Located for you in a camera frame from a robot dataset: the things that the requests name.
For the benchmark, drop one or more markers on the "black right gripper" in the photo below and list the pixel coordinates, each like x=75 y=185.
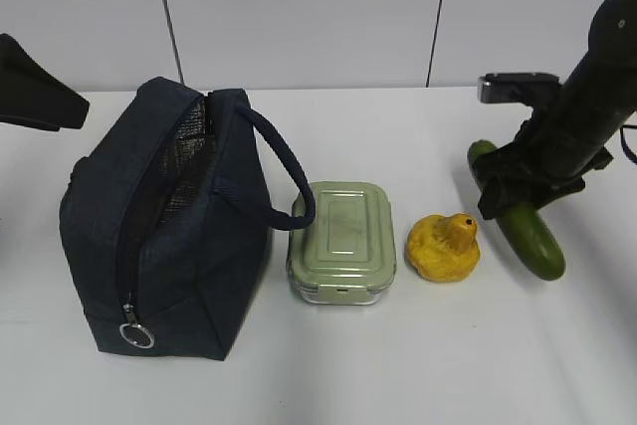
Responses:
x=552 y=151

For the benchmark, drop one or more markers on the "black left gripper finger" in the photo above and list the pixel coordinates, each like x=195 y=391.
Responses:
x=31 y=97

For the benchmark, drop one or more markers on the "green cucumber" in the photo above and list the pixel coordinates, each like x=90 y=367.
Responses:
x=526 y=232

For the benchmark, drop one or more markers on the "yellow pear-shaped gourd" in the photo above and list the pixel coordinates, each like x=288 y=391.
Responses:
x=444 y=249

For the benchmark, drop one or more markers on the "green lidded lunch box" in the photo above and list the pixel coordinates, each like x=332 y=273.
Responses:
x=347 y=257

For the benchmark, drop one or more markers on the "navy blue lunch bag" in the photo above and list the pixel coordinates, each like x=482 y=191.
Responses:
x=166 y=225

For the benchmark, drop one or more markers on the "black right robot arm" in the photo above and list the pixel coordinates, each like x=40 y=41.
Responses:
x=606 y=74

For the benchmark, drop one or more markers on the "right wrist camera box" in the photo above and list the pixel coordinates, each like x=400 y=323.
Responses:
x=525 y=88

